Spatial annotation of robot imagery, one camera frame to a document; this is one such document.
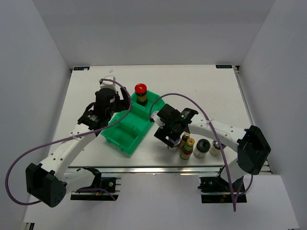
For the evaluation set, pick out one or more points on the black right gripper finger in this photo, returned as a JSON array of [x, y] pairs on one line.
[[161, 135], [175, 143]]

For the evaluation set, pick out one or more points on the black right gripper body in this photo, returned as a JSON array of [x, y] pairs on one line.
[[168, 126]]

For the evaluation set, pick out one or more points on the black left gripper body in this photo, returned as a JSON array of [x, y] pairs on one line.
[[117, 107]]

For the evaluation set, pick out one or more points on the silver lid glass jar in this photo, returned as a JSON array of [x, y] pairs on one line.
[[172, 148]]

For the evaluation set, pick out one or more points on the red cap sauce bottle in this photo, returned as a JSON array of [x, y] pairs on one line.
[[141, 94]]

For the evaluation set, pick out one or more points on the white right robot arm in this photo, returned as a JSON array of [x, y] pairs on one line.
[[250, 144]]

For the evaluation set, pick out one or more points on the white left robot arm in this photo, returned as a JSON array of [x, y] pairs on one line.
[[47, 181]]

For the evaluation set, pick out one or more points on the yellow label brown bottle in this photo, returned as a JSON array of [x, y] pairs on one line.
[[184, 138]]

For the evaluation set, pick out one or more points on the green label sauce bottle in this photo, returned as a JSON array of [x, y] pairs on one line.
[[187, 149]]

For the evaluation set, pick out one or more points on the black lid spice jar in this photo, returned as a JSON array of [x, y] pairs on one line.
[[201, 149]]

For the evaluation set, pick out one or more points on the green plastic divided bin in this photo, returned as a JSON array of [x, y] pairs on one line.
[[132, 127]]

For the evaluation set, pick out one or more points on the black grinder white jar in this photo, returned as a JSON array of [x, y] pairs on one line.
[[215, 149]]

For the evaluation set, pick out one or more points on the blue label sticker left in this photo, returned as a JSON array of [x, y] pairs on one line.
[[86, 68]]

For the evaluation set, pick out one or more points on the blue label sticker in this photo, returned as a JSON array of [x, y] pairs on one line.
[[86, 68], [221, 66]]

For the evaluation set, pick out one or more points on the blue label sticker right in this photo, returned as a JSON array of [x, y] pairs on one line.
[[221, 66]]

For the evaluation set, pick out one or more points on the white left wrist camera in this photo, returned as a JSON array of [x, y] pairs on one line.
[[107, 83]]

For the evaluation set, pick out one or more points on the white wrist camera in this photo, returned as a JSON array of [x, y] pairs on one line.
[[107, 83], [156, 119]]

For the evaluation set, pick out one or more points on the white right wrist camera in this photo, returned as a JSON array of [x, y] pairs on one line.
[[156, 119]]

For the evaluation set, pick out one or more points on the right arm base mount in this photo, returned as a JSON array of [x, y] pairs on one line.
[[215, 191]]

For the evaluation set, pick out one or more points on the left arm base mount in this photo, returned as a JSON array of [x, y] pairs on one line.
[[101, 189]]

